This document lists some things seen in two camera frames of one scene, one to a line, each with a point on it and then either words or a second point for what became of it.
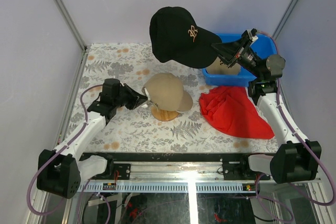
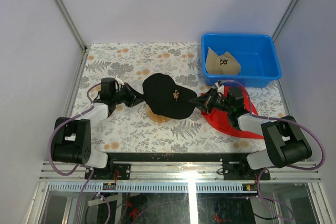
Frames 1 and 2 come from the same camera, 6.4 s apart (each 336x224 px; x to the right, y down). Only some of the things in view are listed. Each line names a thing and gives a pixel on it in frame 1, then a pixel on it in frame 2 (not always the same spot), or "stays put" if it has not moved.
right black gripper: (232, 52) → (205, 103)
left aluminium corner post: (63, 10) stays put
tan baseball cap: (219, 67) stays put
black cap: (175, 35) → (166, 99)
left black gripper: (135, 95) stays put
